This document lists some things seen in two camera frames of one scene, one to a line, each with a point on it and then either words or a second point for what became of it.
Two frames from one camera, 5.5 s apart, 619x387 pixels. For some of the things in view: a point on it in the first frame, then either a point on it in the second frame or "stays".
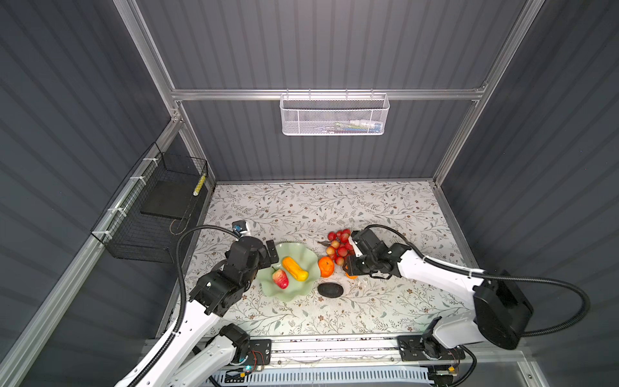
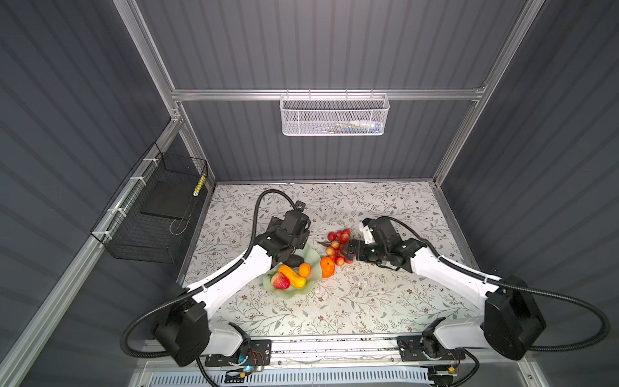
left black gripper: [265, 260] → [275, 224]
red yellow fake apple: [280, 278] stays
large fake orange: [326, 266] stays
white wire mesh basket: [334, 114] stays
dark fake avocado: [330, 289] → [293, 260]
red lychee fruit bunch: [339, 247] stays
